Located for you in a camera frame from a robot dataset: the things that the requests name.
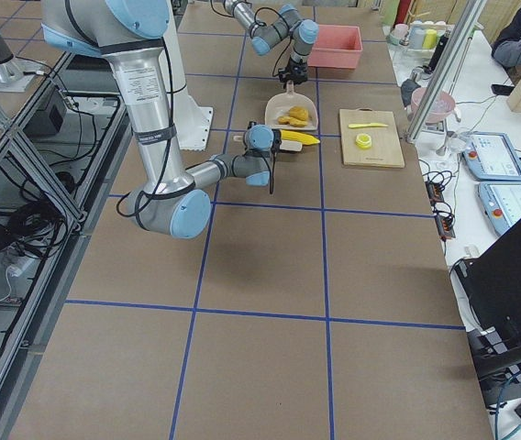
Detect teach pendant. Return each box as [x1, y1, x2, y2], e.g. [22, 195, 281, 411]
[477, 181, 521, 236]
[462, 132, 521, 182]

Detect pink bowl with ice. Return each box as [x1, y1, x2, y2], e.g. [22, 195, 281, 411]
[411, 87, 456, 124]

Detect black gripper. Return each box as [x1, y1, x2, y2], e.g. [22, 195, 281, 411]
[278, 63, 308, 85]

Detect yellow plastic knife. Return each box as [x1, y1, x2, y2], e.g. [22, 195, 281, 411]
[347, 122, 388, 129]

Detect toy ginger root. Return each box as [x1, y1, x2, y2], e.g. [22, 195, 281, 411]
[277, 115, 308, 127]

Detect beige plastic dustpan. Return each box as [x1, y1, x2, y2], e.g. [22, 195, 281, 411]
[264, 81, 318, 131]

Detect teach pendant far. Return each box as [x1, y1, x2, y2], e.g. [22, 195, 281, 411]
[462, 132, 521, 182]

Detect aluminium frame post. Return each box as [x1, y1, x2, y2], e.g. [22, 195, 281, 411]
[405, 0, 487, 144]

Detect yellow toy corn cob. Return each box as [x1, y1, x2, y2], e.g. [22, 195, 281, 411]
[279, 129, 320, 146]

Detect wooden cutting board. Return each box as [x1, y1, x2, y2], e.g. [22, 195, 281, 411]
[338, 109, 405, 169]

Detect teach pendant near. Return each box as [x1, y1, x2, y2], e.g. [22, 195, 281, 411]
[477, 181, 521, 236]

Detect black laptop monitor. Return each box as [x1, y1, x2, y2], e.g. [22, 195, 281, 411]
[453, 219, 521, 342]

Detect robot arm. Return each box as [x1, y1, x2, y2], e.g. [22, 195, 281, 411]
[209, 1, 319, 85]
[41, 1, 280, 238]

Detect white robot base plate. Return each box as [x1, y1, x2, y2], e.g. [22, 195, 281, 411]
[175, 102, 214, 151]

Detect lemon slices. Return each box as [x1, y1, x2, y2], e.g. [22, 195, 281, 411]
[355, 133, 372, 149]

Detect pink plastic bin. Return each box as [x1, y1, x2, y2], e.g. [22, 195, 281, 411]
[307, 24, 362, 70]

